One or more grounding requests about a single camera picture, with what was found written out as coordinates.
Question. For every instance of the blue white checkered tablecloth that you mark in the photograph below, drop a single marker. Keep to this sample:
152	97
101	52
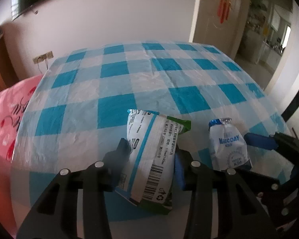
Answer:
139	79

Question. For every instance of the brown wooden cabinet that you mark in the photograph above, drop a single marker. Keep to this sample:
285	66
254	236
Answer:
0	74

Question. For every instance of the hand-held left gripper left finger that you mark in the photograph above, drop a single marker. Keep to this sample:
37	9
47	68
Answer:
114	164

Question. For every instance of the kitchen cabinets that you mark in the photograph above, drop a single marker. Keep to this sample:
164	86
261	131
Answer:
264	34

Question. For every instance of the white black-trimmed furniture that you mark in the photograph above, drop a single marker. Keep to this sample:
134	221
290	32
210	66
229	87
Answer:
292	104

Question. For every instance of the red knot door decoration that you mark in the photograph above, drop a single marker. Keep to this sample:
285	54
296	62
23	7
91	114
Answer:
226	2

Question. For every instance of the wall power socket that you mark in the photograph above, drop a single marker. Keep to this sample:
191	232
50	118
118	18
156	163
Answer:
42	56

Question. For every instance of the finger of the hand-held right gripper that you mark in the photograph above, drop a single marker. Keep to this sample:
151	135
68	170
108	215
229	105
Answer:
264	180
260	141

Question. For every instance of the white green wipes packet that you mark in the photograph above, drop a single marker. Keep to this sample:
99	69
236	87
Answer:
152	154

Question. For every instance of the white blue pouch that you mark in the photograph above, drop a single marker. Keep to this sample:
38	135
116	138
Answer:
229	147

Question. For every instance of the white room door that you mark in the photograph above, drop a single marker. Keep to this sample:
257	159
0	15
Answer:
209	17

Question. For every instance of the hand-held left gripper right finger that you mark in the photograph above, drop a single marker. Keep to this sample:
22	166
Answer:
178	171

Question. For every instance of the pink printed blanket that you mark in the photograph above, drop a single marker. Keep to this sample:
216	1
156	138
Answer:
7	114

